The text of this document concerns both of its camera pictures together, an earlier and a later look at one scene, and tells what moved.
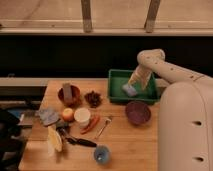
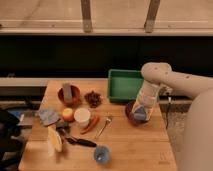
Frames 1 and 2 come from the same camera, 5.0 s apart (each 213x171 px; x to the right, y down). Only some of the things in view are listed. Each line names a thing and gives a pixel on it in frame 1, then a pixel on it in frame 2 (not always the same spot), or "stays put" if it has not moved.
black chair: x=10 y=147 stays put
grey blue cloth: x=47 y=117 stays put
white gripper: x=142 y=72 to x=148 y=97
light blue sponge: x=130 y=91 to x=140 y=114
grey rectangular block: x=67 y=88 stays put
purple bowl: x=138 y=112 stays put
